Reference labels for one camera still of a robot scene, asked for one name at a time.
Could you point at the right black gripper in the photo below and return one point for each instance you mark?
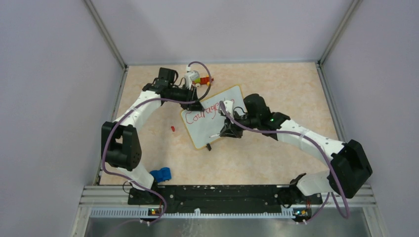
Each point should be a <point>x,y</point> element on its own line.
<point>230,129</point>

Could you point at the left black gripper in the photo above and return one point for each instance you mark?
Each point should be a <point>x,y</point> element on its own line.
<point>191,96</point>

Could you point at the white whiteboard yellow edge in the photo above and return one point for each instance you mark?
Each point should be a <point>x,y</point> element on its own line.
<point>201,125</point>

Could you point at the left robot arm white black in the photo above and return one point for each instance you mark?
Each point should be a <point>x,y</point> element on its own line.
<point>121,147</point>

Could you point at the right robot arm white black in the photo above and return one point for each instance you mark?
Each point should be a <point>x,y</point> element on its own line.
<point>348,165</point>

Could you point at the red green brick toy car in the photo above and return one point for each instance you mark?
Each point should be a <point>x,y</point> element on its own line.
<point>202,81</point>

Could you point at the blue toy car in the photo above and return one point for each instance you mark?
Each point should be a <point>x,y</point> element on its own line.
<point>161,175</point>

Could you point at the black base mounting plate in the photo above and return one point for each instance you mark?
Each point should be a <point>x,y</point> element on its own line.
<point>223,199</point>

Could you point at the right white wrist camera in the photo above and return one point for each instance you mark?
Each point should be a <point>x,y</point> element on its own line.
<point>226,108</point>

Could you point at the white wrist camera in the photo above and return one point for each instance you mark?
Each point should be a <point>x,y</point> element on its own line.
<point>190,76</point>
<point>226,108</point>

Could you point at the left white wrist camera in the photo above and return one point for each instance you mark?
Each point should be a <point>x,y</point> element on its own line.
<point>190,76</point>

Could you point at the aluminium frame rail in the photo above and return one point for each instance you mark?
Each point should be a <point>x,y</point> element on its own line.
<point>104,212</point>

